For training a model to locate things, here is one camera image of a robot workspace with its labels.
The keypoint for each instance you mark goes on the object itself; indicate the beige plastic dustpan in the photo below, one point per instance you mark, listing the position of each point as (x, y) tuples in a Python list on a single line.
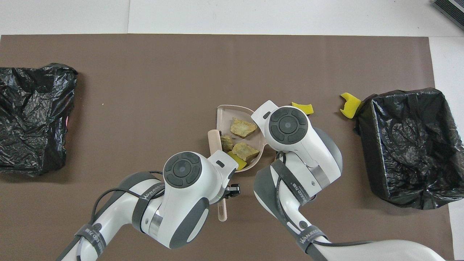
[(226, 116)]

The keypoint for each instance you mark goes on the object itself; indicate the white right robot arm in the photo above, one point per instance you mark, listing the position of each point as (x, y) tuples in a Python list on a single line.
[(290, 130)]

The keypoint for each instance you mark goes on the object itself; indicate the open bin with black bag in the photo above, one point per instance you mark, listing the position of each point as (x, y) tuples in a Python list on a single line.
[(409, 145)]

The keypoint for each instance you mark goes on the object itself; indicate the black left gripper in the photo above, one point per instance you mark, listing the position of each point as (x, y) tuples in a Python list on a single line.
[(232, 191)]

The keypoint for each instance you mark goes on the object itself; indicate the large tan stone chunk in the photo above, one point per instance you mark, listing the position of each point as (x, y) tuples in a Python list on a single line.
[(243, 127)]

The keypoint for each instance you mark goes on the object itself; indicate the bin wrapped in black bag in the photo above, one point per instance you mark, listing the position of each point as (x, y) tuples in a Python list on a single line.
[(32, 116)]

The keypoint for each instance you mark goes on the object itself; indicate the brown paper table mat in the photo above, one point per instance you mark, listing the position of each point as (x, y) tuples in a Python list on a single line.
[(145, 90)]

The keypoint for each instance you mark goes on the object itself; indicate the small tan stone chunk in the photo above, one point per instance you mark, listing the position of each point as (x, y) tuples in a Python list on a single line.
[(227, 143)]

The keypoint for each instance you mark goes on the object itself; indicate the notched yellow sponge piece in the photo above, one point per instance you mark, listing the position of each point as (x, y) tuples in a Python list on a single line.
[(351, 107)]

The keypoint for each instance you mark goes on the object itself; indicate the wedge yellow sponge piece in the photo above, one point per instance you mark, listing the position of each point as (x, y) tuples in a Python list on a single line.
[(304, 108)]

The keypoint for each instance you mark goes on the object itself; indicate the dark grey slatted device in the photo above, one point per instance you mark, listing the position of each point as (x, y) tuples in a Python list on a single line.
[(451, 11)]

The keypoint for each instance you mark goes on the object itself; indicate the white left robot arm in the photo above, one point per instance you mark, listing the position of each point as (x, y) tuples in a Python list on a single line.
[(181, 188)]

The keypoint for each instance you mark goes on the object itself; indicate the rounded yellow sponge piece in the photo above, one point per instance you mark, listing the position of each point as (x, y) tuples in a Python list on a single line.
[(237, 161)]

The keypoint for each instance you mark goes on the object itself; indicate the beige hand brush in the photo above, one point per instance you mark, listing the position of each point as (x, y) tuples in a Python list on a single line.
[(215, 141)]

